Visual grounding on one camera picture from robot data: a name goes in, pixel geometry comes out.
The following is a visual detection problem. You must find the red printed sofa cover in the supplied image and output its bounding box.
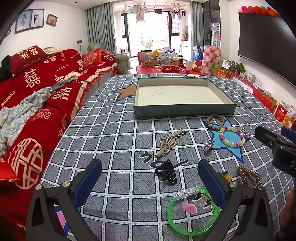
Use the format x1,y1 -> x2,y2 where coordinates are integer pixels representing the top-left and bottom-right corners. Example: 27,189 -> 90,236
0,46 -> 119,234

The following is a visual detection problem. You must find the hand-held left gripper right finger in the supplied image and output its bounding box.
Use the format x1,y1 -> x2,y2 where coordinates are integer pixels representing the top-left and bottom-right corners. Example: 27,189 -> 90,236
198,159 -> 274,241

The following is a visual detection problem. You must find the hanging laundry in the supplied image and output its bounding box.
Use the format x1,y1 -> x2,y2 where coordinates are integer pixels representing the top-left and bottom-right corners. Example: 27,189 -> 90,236
133,2 -> 186,23

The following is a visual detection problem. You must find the large framed wall photo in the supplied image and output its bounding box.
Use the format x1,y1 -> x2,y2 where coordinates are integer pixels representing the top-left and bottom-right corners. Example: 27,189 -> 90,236
15,9 -> 44,35

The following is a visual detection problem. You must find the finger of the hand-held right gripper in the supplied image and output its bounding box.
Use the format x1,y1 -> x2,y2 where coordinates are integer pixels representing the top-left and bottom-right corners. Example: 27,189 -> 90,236
255,126 -> 287,149
281,126 -> 296,145

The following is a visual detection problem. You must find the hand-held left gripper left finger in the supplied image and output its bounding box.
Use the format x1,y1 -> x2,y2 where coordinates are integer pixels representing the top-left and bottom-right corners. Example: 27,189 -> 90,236
25,159 -> 103,241

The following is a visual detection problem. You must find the silver metal hair clip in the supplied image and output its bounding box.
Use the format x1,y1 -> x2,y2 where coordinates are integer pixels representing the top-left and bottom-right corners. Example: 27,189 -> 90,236
172,128 -> 187,139

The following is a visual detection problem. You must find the orange snack box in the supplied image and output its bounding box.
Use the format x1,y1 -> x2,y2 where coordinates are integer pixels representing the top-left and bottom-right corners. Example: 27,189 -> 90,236
274,104 -> 296,128

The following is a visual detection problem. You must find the beige armchair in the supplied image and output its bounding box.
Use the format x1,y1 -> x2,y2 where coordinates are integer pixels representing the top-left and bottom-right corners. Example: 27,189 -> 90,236
87,43 -> 131,73

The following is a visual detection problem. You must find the person's right hand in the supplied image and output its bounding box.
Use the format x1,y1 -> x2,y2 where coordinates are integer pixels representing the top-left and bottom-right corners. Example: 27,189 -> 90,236
285,189 -> 296,232

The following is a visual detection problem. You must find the large red printed cushion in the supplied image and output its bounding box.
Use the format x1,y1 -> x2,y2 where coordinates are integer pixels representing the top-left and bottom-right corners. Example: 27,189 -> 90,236
10,46 -> 49,75

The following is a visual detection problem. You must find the grey braided garment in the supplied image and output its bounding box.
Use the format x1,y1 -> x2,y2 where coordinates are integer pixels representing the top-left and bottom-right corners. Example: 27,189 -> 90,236
50,75 -> 85,93

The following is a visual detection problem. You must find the grey checked star table cloth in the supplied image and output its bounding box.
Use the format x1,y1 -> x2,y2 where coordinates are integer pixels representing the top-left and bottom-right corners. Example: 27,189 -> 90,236
45,74 -> 296,241

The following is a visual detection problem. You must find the grey-green cardboard box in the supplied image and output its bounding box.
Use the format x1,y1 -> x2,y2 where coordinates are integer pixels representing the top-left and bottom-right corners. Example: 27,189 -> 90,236
133,77 -> 238,119

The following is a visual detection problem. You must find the pink wrapped gift box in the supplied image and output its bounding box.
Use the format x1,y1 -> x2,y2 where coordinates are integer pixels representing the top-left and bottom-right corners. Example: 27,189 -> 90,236
201,45 -> 221,76

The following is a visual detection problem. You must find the brown spiral hair tie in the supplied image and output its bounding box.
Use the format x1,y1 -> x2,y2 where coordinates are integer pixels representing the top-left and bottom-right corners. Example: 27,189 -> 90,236
237,166 -> 262,189

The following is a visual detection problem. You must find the dark tall cabinet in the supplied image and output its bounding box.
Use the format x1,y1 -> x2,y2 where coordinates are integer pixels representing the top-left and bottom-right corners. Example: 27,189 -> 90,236
202,0 -> 220,47

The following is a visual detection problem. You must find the colourful beaded bracelet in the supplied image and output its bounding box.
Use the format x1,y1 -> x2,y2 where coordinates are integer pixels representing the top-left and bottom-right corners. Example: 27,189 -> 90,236
219,126 -> 246,147

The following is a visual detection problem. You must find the beige hair clip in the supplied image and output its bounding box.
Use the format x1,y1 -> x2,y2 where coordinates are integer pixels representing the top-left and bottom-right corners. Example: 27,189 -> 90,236
155,133 -> 178,158

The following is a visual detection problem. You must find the green transparent bangle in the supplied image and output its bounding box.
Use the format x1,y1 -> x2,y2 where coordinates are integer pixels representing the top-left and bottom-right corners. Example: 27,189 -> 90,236
167,185 -> 222,236

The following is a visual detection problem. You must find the red carton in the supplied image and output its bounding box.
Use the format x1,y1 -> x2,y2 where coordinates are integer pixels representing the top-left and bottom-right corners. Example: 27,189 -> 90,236
253,85 -> 278,112

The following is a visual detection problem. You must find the red plastic basin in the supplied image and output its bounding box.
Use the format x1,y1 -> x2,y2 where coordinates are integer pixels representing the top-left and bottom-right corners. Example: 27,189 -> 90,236
159,65 -> 182,74

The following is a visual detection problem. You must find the plain red cushion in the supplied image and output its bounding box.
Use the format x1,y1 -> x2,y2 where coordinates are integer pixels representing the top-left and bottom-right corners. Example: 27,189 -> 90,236
0,160 -> 20,181

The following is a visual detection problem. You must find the braided rope bracelet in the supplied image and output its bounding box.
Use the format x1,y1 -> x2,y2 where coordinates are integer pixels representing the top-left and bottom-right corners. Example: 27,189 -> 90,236
206,113 -> 224,130

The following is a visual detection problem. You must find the grey-green curtain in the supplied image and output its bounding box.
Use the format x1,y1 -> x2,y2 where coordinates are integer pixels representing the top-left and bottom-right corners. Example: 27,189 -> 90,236
85,3 -> 116,56

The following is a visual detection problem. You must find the black claw hair clip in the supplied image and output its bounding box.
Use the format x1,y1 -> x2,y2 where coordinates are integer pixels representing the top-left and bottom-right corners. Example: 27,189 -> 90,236
154,160 -> 177,186

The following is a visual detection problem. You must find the small framed wall photo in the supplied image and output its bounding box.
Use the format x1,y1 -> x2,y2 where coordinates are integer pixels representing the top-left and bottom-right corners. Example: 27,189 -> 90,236
46,14 -> 58,27

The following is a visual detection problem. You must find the pale blue garment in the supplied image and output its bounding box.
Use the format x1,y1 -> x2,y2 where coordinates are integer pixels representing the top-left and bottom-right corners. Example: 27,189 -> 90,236
0,87 -> 53,156

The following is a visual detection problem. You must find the small red patterned cushion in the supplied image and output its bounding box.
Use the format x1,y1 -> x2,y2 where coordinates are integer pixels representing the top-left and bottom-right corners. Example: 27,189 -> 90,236
81,48 -> 102,69

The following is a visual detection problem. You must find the row of colourful paper flowers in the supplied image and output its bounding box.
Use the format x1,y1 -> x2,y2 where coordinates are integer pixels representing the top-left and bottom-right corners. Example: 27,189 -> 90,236
237,5 -> 280,17

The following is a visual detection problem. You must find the green potted plant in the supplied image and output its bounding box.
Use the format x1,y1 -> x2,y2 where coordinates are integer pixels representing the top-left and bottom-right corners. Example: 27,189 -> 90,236
232,62 -> 246,75

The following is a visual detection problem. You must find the black wall television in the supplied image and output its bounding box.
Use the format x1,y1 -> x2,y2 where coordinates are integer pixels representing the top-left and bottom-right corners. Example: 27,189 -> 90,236
238,13 -> 296,88

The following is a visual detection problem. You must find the black garment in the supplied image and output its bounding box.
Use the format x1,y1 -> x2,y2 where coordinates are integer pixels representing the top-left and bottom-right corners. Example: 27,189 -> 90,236
0,56 -> 12,82

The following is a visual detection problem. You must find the glass snack jar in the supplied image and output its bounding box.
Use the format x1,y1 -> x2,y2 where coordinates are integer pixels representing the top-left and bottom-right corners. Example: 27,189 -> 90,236
141,49 -> 155,68

